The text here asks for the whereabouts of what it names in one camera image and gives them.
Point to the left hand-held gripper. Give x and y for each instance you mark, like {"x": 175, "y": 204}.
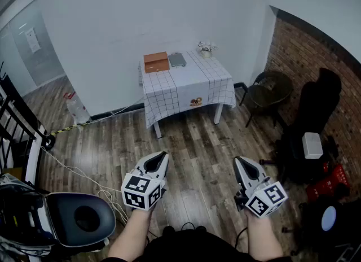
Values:
{"x": 135, "y": 190}

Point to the white box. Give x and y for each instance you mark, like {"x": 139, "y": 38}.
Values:
{"x": 312, "y": 145}

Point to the white paper notice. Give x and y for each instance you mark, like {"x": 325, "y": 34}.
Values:
{"x": 33, "y": 40}

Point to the orange drawer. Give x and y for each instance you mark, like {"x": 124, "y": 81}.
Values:
{"x": 156, "y": 67}

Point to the person's left forearm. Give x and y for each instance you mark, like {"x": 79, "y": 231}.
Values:
{"x": 132, "y": 232}

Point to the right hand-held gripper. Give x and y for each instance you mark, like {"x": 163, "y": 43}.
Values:
{"x": 266, "y": 200}

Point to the person's black clothing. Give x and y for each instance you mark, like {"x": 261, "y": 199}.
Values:
{"x": 197, "y": 246}

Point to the pink flowers in pot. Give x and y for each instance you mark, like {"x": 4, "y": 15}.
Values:
{"x": 206, "y": 49}

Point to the open equipment case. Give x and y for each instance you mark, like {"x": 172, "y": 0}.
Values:
{"x": 19, "y": 215}

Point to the small black wheel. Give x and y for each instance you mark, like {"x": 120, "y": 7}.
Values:
{"x": 49, "y": 143}

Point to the glass door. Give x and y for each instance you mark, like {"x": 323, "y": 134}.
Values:
{"x": 31, "y": 49}

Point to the person's right forearm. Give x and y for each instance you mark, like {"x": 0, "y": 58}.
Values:
{"x": 262, "y": 235}

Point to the white power strip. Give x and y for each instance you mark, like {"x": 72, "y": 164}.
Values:
{"x": 105, "y": 241}

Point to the black office chair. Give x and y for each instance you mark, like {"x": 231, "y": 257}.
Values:
{"x": 316, "y": 105}

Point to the clear plastic water bottle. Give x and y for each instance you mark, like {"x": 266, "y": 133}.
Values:
{"x": 77, "y": 111}

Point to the white post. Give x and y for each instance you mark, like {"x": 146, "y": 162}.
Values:
{"x": 34, "y": 159}

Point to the black metal railing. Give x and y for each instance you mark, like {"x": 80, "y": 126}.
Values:
{"x": 11, "y": 119}

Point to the white checked tablecloth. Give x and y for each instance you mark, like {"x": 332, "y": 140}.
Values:
{"x": 191, "y": 83}

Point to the white table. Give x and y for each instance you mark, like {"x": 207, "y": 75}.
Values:
{"x": 158, "y": 131}

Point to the black padded case lid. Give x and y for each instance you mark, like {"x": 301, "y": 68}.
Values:
{"x": 81, "y": 218}

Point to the black device with white disc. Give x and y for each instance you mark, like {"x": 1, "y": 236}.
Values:
{"x": 329, "y": 218}

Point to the grey-green flat tray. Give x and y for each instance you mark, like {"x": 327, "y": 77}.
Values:
{"x": 177, "y": 60}

